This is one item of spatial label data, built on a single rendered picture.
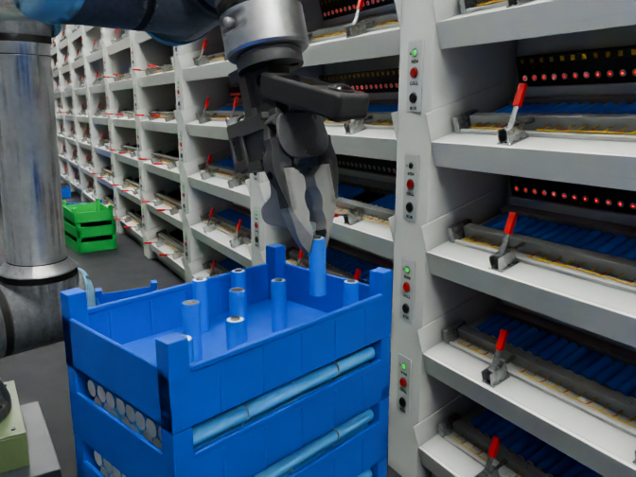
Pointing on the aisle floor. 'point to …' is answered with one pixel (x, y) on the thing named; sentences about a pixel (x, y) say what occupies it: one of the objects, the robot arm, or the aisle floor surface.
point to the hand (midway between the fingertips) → (318, 238)
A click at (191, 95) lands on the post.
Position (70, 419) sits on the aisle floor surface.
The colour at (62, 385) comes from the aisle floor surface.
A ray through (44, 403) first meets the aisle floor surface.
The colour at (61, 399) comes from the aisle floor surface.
